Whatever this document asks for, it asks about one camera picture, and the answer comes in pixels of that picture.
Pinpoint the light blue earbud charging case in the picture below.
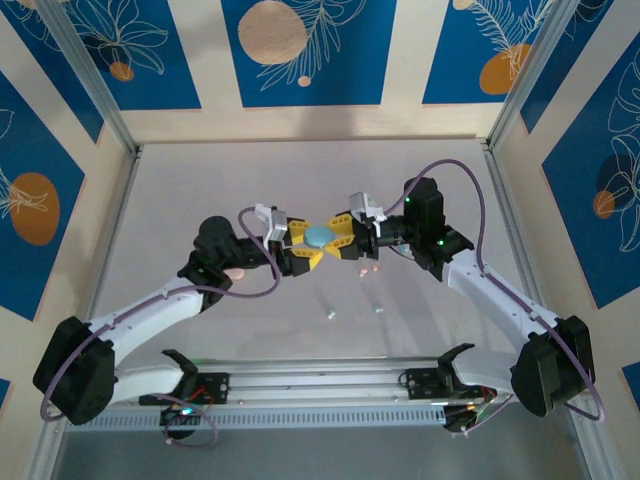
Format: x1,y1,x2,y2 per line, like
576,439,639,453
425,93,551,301
303,224,334,250

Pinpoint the blue poster large beige circle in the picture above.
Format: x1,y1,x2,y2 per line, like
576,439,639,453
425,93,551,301
221,0,397,108

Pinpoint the blue poster orange circle feather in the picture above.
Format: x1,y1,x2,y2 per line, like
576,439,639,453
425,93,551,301
422,0,554,105

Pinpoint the blue poster dark circle flower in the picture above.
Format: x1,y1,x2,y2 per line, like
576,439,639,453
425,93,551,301
541,47,640,310

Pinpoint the blue poster white flower print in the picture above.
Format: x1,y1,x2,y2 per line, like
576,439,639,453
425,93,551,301
49,0,203,110

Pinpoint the small circuit board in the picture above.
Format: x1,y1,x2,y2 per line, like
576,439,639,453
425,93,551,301
158,404,202,442
442,399,501,436

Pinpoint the blue poster white line print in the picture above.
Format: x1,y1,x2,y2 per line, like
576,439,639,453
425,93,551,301
0,7,105,145
519,0,640,135

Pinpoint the aluminium table side rail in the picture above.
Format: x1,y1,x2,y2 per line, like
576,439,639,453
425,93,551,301
482,142,614,480
27,144,144,480

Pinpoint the aluminium arm base rail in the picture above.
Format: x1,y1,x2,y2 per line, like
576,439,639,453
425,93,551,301
114,355,516,407

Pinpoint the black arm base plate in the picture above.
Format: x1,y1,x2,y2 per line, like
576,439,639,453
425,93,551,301
192,372,232,407
405,367,454,401

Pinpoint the grey slotted cable duct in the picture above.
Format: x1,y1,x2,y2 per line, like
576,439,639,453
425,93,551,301
62,402,501,429

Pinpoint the aluminium frame post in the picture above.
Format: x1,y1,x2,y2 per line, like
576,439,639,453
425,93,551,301
34,0,144,154
485,0,615,150

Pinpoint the blue floral wall poster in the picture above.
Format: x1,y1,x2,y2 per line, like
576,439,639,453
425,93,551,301
0,71,87,322

